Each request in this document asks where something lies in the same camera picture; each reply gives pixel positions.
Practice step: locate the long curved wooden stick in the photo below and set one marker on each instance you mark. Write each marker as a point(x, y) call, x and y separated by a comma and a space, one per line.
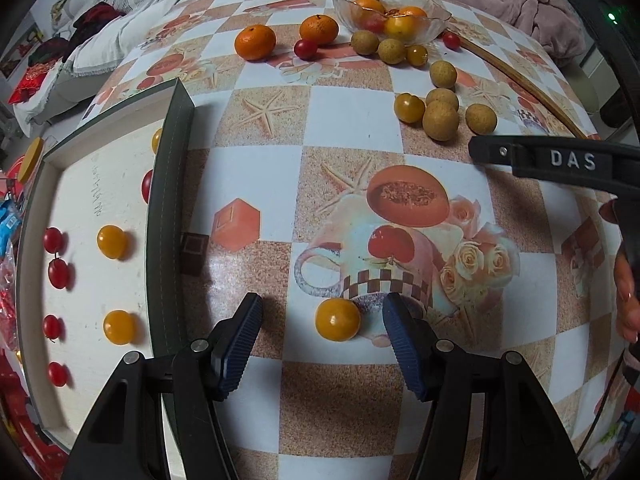
point(520, 82)

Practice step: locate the red plastic bag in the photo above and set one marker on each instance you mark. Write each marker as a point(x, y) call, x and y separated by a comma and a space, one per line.
point(10, 305)

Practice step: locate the white pillow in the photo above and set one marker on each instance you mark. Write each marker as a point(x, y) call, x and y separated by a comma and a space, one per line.
point(110, 45)

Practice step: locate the red cherry tomato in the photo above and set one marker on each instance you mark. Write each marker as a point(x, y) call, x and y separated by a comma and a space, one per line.
point(60, 274)
point(56, 374)
point(52, 327)
point(305, 48)
point(451, 40)
point(53, 240)
point(372, 23)
point(146, 186)

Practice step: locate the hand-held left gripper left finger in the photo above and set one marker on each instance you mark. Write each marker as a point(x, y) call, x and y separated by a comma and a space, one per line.
point(240, 345)

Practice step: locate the white tray with dark rim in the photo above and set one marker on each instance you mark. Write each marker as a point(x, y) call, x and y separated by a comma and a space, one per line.
point(170, 210)

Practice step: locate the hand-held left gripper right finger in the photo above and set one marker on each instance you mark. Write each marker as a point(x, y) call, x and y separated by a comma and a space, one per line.
point(405, 345)

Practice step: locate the red and black clothes pile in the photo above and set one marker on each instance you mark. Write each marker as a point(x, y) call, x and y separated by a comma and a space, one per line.
point(90, 22)

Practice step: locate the tangerine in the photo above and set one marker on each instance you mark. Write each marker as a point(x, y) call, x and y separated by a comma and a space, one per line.
point(255, 42)
point(319, 29)

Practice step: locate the yellow cherry tomato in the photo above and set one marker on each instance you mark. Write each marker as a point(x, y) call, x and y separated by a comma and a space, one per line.
point(416, 55)
point(156, 141)
point(410, 107)
point(119, 327)
point(112, 241)
point(337, 319)

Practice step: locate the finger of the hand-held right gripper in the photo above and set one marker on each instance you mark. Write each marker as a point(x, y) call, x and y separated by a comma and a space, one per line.
point(530, 160)

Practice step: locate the person's right hand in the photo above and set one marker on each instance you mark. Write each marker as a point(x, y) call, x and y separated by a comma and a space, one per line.
point(625, 305)

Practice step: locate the frosted glass bowl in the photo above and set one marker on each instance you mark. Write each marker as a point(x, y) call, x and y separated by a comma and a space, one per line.
point(345, 5)

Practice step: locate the red cushion with gold print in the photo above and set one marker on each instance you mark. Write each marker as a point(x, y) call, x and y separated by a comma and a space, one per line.
point(30, 85)

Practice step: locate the pink fleece blanket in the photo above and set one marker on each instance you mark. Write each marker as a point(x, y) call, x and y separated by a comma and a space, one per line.
point(500, 5)

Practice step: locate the yellow round lid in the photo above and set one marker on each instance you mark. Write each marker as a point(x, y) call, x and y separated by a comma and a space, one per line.
point(30, 160)

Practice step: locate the small orange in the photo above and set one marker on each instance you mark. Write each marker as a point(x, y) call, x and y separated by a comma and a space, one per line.
point(400, 28)
point(370, 5)
point(414, 12)

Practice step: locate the blue packet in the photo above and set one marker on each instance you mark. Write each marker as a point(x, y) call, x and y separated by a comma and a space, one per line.
point(9, 225)

